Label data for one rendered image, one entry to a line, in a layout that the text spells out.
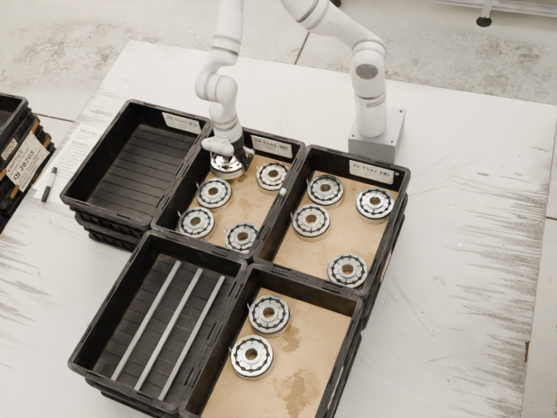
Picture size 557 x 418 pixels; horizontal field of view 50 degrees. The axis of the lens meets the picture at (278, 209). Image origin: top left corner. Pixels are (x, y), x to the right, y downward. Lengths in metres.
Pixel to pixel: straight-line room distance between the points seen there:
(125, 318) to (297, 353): 0.46
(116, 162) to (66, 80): 1.72
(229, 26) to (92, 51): 2.26
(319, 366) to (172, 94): 1.19
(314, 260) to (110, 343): 0.56
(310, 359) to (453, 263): 0.52
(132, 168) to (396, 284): 0.86
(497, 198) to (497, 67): 1.49
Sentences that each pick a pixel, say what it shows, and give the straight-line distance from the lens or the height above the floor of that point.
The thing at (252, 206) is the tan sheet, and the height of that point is 0.83.
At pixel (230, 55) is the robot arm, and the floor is 1.25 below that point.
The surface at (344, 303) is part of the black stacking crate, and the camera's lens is 1.47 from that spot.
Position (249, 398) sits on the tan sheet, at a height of 0.83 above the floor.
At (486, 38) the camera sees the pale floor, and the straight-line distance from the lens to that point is 3.45.
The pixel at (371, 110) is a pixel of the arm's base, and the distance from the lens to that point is 1.79.
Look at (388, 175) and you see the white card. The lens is 1.67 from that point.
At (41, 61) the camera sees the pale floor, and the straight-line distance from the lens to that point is 3.79.
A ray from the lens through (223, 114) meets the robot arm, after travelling 1.54.
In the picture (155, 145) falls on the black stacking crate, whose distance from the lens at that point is 1.93.
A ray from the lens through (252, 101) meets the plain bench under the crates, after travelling 2.15.
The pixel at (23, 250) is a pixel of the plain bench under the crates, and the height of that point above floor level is 0.70.
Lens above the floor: 2.23
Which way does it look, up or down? 56 degrees down
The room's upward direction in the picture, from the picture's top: 11 degrees counter-clockwise
